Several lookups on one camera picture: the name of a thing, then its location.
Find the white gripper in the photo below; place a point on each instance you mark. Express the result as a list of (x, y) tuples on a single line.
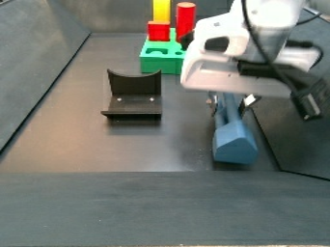
[(225, 62)]

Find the blue three prong object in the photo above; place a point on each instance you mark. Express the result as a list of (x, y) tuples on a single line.
[(233, 141)]

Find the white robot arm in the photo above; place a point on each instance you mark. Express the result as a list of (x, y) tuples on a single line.
[(263, 13)]

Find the green shape sorter block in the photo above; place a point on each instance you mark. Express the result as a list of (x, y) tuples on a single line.
[(162, 55)]

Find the red square peg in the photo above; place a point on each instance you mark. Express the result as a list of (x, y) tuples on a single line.
[(158, 30)]

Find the red cylinder peg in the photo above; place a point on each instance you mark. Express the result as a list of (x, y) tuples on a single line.
[(185, 19)]

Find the yellow rectangular peg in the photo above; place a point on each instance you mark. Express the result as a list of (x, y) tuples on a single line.
[(161, 10)]

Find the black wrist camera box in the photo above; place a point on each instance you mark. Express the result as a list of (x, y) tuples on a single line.
[(311, 90)]

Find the black fixture bracket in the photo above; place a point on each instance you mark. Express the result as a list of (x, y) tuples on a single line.
[(136, 95)]

